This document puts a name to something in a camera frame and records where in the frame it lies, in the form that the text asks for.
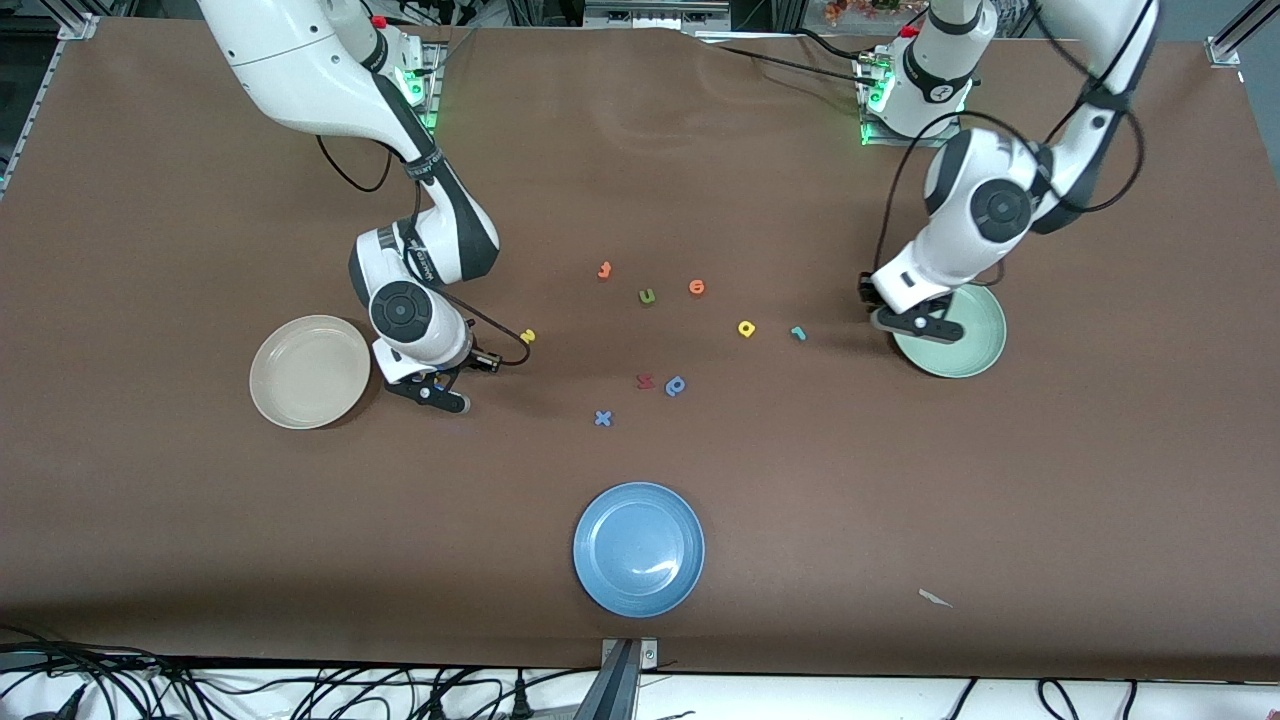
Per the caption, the pale green round plate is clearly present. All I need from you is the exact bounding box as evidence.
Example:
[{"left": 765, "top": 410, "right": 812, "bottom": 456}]
[{"left": 889, "top": 282, "right": 1008, "bottom": 379}]

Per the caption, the beige brown round plate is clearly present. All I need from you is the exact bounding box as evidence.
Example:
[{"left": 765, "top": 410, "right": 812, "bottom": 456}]
[{"left": 249, "top": 315, "right": 372, "bottom": 431}]

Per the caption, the blue round plate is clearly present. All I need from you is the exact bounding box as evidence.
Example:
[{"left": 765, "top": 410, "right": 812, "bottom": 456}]
[{"left": 573, "top": 482, "right": 706, "bottom": 619}]

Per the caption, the orange leaf decoration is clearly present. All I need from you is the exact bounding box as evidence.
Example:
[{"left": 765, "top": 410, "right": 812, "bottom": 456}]
[{"left": 825, "top": 0, "right": 906, "bottom": 23}]

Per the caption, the brown table cover mat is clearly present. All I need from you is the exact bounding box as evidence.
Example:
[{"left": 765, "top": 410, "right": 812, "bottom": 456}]
[{"left": 0, "top": 15, "right": 1280, "bottom": 683}]

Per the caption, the grey metal box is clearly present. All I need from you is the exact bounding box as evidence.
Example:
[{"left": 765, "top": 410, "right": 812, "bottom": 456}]
[{"left": 583, "top": 0, "right": 733, "bottom": 31}]

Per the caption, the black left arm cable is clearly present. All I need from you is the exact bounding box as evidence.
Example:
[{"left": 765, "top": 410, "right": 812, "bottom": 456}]
[{"left": 875, "top": 0, "right": 1148, "bottom": 293}]

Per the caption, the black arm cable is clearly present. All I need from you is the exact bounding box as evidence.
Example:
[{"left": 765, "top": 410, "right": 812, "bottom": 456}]
[
  {"left": 875, "top": 0, "right": 1148, "bottom": 293},
  {"left": 316, "top": 130, "right": 533, "bottom": 369}
]

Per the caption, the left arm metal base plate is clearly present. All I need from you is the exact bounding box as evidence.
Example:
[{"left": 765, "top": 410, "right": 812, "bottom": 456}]
[{"left": 855, "top": 50, "right": 966, "bottom": 149}]

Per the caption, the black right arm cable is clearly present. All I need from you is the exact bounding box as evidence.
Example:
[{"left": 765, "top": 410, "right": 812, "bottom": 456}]
[{"left": 316, "top": 130, "right": 533, "bottom": 369}]

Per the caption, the black base power cable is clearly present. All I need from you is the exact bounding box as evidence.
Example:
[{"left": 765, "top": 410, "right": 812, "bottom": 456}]
[{"left": 700, "top": 35, "right": 881, "bottom": 86}]

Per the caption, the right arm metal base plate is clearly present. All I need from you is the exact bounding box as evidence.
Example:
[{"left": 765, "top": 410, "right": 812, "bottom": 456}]
[{"left": 405, "top": 40, "right": 446, "bottom": 133}]

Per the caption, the metal camera stand bracket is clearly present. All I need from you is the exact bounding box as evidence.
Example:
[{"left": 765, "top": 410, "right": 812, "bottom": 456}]
[{"left": 600, "top": 638, "right": 659, "bottom": 720}]

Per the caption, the aluminium frame rail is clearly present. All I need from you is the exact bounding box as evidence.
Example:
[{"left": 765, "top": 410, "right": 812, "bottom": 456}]
[
  {"left": 1205, "top": 0, "right": 1280, "bottom": 69},
  {"left": 0, "top": 10, "right": 101, "bottom": 201}
]

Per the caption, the black cable bundle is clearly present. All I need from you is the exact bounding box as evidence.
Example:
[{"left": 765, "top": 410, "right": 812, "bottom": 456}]
[{"left": 0, "top": 625, "right": 201, "bottom": 720}]

